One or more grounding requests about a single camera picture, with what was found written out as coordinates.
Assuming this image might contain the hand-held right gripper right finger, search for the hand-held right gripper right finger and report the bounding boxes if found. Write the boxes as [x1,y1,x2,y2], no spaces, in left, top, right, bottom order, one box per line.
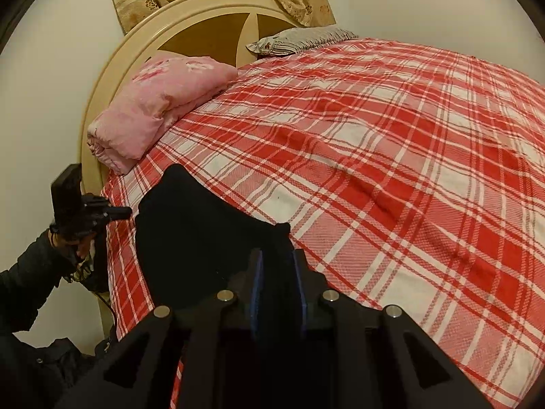
[293,248,495,409]

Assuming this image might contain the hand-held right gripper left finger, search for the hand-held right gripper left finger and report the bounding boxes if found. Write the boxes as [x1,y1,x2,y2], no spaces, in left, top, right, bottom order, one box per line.
[55,248,264,409]

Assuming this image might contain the black pants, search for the black pants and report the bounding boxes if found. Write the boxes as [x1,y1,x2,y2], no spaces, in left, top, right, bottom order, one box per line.
[135,164,295,313]

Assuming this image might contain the person's left forearm black sleeve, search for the person's left forearm black sleeve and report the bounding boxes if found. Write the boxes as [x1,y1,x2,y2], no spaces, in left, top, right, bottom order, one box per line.
[0,229,84,334]

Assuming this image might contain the person's left hand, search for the person's left hand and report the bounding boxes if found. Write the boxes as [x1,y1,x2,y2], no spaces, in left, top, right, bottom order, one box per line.
[49,222,93,266]

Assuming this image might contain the pink folded pillow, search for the pink folded pillow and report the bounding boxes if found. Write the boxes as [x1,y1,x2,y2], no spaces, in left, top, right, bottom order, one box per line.
[87,55,239,175]

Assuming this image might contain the red plaid bed blanket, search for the red plaid bed blanket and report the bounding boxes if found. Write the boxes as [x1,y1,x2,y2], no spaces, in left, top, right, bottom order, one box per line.
[99,37,545,409]

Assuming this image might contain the person's dark clothing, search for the person's dark clothing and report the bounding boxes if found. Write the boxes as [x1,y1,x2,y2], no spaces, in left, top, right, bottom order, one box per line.
[0,331,125,409]

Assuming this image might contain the cream round wooden headboard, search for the cream round wooden headboard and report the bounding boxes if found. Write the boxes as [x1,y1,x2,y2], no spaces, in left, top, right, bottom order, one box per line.
[80,0,308,350]

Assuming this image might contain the striped grey pillow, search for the striped grey pillow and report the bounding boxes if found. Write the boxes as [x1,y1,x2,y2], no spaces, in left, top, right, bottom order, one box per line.
[246,26,359,57]

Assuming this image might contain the black cable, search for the black cable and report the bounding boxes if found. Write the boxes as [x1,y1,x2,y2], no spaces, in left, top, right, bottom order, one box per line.
[63,260,119,331]

